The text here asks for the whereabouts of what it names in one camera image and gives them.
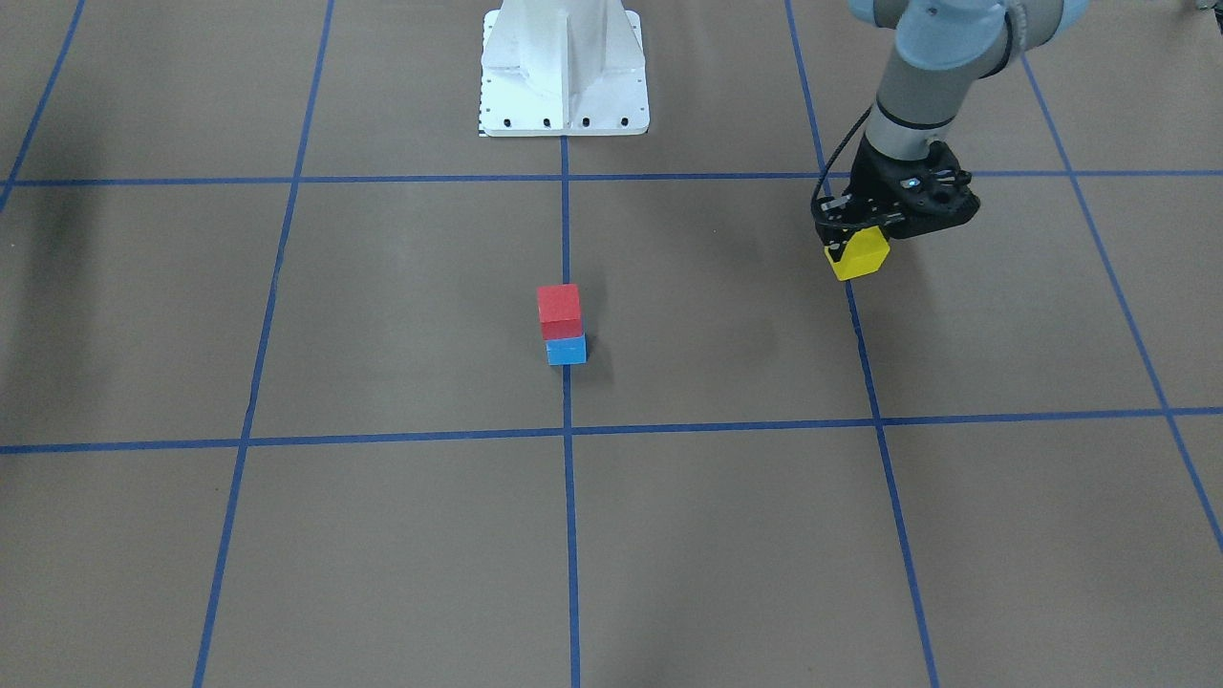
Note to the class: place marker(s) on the red wooden block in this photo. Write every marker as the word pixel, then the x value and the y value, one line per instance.
pixel 560 315

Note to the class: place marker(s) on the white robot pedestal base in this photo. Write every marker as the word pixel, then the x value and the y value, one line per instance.
pixel 563 69

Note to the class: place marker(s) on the blue wooden block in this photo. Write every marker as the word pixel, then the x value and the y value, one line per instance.
pixel 567 351

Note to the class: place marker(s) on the yellow wooden block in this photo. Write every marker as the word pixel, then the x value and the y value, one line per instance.
pixel 861 254

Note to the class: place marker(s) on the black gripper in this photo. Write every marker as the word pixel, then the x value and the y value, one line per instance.
pixel 871 179

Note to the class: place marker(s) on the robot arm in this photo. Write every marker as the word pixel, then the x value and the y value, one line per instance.
pixel 940 50

